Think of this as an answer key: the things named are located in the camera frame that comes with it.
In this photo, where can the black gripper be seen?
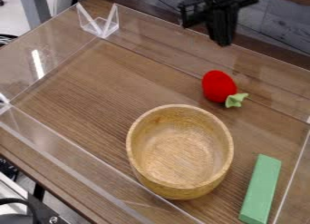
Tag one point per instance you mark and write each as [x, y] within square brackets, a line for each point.
[215, 14]

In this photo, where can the red felt strawberry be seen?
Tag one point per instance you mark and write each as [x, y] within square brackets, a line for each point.
[219, 89]

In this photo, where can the wooden bowl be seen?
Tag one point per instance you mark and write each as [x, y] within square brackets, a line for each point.
[180, 151]

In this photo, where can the green rectangular block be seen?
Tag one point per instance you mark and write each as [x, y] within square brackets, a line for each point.
[260, 191]

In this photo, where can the clear acrylic corner bracket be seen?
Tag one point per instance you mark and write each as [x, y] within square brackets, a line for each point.
[99, 26]

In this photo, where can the clear acrylic enclosure walls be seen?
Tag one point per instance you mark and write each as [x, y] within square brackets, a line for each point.
[76, 89]

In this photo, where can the black metal bracket with cable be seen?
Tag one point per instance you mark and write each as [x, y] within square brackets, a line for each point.
[34, 217]

